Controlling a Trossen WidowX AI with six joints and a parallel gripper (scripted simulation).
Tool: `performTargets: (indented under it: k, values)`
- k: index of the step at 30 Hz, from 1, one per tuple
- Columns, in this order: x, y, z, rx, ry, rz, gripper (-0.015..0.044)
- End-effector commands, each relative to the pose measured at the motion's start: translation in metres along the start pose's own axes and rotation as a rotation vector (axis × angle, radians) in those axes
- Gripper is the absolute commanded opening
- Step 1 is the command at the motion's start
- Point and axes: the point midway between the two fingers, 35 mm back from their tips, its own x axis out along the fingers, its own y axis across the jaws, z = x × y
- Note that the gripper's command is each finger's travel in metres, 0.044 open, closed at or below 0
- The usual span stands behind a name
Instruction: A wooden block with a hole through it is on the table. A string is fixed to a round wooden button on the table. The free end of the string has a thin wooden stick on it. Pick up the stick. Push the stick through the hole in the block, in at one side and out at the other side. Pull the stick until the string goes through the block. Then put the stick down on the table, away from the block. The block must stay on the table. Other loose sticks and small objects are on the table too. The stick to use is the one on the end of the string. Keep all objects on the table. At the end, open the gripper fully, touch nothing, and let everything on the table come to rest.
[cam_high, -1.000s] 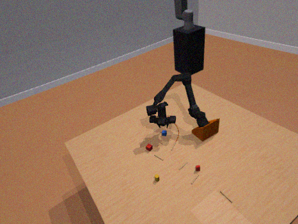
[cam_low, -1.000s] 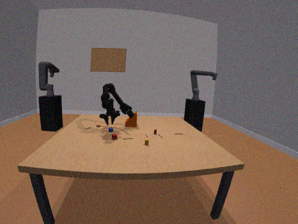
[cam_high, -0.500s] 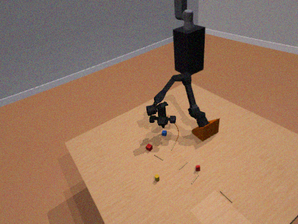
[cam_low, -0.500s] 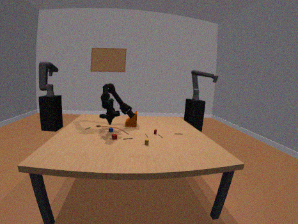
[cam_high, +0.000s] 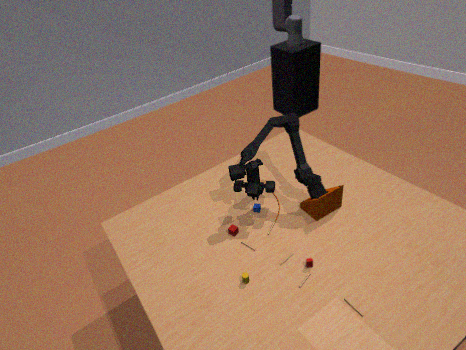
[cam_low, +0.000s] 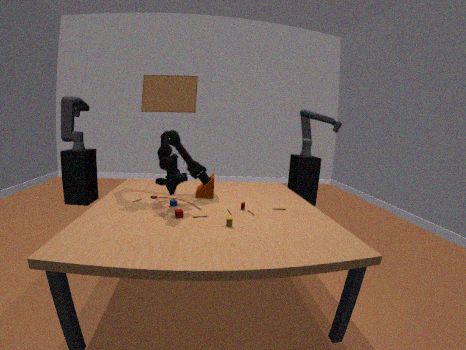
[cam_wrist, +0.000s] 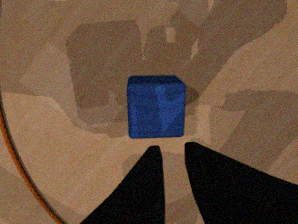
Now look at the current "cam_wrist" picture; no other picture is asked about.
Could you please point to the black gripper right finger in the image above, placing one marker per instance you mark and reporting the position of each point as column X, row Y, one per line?
column 229, row 192

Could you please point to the blue cube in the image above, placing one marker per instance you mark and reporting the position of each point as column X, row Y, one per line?
column 155, row 106

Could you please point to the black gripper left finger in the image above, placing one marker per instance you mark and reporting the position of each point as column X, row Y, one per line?
column 140, row 197

